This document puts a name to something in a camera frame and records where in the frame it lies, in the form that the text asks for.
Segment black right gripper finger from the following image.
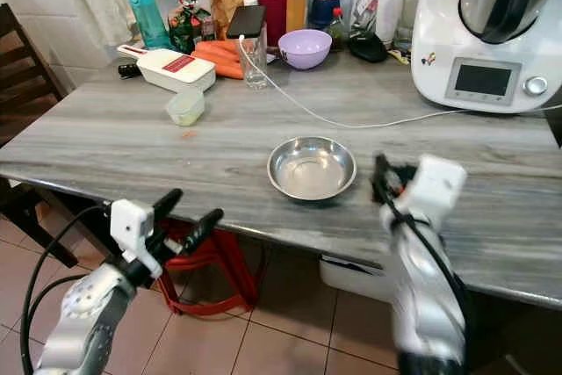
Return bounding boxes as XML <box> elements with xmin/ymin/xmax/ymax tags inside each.
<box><xmin>371</xmin><ymin>153</ymin><xmax>398</xmax><ymax>207</ymax></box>

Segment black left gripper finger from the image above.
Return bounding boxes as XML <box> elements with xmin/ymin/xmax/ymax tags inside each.
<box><xmin>150</xmin><ymin>187</ymin><xmax>184</xmax><ymax>228</ymax></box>
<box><xmin>179</xmin><ymin>207</ymin><xmax>226</xmax><ymax>255</ymax></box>

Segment red metal stool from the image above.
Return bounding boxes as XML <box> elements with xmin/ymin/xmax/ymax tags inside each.
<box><xmin>153</xmin><ymin>217</ymin><xmax>261</xmax><ymax>317</ymax></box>

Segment round steel bowl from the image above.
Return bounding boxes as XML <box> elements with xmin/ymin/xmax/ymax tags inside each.
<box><xmin>266</xmin><ymin>135</ymin><xmax>358</xmax><ymax>203</ymax></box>

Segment small translucent plastic container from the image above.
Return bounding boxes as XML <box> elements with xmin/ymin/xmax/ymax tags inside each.
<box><xmin>164</xmin><ymin>87</ymin><xmax>206</xmax><ymax>127</ymax></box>

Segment white plastic bin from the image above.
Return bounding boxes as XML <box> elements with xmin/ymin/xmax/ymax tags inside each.
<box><xmin>318</xmin><ymin>254</ymin><xmax>393</xmax><ymax>302</ymax></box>

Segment black rounded object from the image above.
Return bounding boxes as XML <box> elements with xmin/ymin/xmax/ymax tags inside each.
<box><xmin>347</xmin><ymin>30</ymin><xmax>389</xmax><ymax>64</ymax></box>

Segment white slicer with red label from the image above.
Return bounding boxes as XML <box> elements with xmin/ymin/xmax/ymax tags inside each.
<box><xmin>115</xmin><ymin>43</ymin><xmax>218</xmax><ymax>94</ymax></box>

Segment white kitchen machine with display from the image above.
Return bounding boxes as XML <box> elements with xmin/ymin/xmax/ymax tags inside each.
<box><xmin>410</xmin><ymin>0</ymin><xmax>562</xmax><ymax>115</ymax></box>

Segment purple plastic bowl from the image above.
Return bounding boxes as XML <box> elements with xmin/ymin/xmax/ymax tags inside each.
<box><xmin>277</xmin><ymin>28</ymin><xmax>334</xmax><ymax>71</ymax></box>

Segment small bottle with red cap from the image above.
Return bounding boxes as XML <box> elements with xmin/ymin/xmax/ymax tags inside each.
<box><xmin>328</xmin><ymin>7</ymin><xmax>347</xmax><ymax>50</ymax></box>

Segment orange carrots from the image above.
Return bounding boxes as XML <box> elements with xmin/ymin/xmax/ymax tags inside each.
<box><xmin>192</xmin><ymin>39</ymin><xmax>243</xmax><ymax>81</ymax></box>

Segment dark wooden chair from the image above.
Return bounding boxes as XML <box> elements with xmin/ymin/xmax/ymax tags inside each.
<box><xmin>0</xmin><ymin>3</ymin><xmax>80</xmax><ymax>269</ymax></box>

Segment clear drinking glass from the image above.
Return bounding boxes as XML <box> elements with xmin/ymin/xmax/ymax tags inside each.
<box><xmin>238</xmin><ymin>36</ymin><xmax>270</xmax><ymax>90</ymax></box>

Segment green snack packet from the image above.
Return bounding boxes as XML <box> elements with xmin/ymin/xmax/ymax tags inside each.
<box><xmin>166</xmin><ymin>0</ymin><xmax>213</xmax><ymax>54</ymax></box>

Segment blue jar with clear lid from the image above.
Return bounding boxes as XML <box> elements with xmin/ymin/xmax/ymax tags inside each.
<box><xmin>306</xmin><ymin>0</ymin><xmax>349</xmax><ymax>31</ymax></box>

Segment teal water bottle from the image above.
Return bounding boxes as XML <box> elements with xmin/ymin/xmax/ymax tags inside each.
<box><xmin>125</xmin><ymin>0</ymin><xmax>169</xmax><ymax>50</ymax></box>

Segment yellow sauce bottle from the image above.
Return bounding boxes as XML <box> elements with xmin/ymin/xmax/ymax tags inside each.
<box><xmin>285</xmin><ymin>0</ymin><xmax>309</xmax><ymax>34</ymax></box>

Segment black smartphone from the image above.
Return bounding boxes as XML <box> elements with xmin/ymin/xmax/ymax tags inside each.
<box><xmin>225</xmin><ymin>4</ymin><xmax>266</xmax><ymax>40</ymax></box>

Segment maroon plastic canister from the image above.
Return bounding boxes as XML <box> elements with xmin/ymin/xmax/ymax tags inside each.
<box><xmin>255</xmin><ymin>0</ymin><xmax>295</xmax><ymax>46</ymax></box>

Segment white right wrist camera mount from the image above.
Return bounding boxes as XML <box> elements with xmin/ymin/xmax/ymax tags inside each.
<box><xmin>403</xmin><ymin>154</ymin><xmax>468</xmax><ymax>218</ymax></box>

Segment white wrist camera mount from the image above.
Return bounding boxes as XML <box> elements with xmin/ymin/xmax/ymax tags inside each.
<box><xmin>403</xmin><ymin>154</ymin><xmax>468</xmax><ymax>218</ymax></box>
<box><xmin>109</xmin><ymin>198</ymin><xmax>155</xmax><ymax>263</ymax></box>

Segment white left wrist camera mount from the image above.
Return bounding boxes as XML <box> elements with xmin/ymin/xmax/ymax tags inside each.
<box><xmin>109</xmin><ymin>198</ymin><xmax>155</xmax><ymax>263</ymax></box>

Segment thin white charging cable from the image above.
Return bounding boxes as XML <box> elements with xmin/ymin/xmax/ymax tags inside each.
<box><xmin>258</xmin><ymin>40</ymin><xmax>562</xmax><ymax>129</ymax></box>

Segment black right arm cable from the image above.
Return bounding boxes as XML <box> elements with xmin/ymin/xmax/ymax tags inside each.
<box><xmin>390</xmin><ymin>198</ymin><xmax>477</xmax><ymax>345</ymax></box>

